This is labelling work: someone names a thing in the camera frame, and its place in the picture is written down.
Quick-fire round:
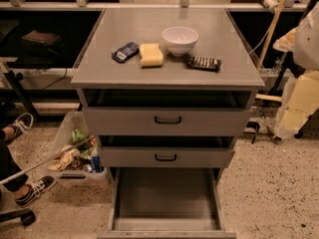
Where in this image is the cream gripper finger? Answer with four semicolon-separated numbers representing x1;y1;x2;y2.
273;28;297;52
274;71;319;138

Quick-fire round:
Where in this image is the black chocolate rxbar packet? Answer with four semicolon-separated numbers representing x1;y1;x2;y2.
184;56;221;72

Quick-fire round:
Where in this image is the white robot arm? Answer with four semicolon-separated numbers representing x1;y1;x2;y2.
273;4;319;138

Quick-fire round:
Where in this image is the grey drawer cabinet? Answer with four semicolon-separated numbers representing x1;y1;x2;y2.
70;7;266;191

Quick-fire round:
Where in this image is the grey bottom drawer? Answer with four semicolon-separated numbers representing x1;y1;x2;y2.
98;167;237;239

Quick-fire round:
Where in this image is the grey drawer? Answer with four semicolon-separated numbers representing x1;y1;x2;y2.
98;167;237;239
83;108;251;136
99;147;234;168

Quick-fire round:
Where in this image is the grey middle drawer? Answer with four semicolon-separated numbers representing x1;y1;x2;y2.
99;147;234;168

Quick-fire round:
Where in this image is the grey top drawer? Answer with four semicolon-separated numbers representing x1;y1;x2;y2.
83;108;251;136

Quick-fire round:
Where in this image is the white bowl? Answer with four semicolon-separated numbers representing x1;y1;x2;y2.
161;27;198;57

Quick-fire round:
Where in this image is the yellow sponge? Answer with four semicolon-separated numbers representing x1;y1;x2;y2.
140;43;163;67

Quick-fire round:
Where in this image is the blue snack bar packet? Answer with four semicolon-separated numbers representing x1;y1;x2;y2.
112;42;140;63

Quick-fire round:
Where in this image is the blue soda can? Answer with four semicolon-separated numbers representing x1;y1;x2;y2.
92;156;103;172

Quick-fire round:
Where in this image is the clear plastic bin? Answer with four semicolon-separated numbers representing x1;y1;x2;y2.
46;112;109;188

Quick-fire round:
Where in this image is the green snack bag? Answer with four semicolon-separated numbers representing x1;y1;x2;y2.
72;128;88;144

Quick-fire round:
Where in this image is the brown box on shelf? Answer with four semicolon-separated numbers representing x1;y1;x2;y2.
21;30;61;47

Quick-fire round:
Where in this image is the black white left sneaker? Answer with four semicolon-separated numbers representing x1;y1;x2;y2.
14;176;56;207

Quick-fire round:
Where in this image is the black white sneaker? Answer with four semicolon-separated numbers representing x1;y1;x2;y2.
3;113;34;143
14;176;56;207

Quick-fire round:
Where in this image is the black white right sneaker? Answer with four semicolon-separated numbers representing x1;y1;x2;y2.
3;113;34;143

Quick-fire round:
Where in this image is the black office chair base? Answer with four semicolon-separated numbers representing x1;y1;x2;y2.
0;208;36;226

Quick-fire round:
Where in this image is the black trouser leg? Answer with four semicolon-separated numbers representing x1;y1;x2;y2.
0;126;28;192

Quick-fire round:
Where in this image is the white long stick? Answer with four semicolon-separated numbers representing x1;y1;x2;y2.
0;135;95;185

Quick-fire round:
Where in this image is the wooden broom handle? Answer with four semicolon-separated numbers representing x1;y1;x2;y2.
256;0;286;71

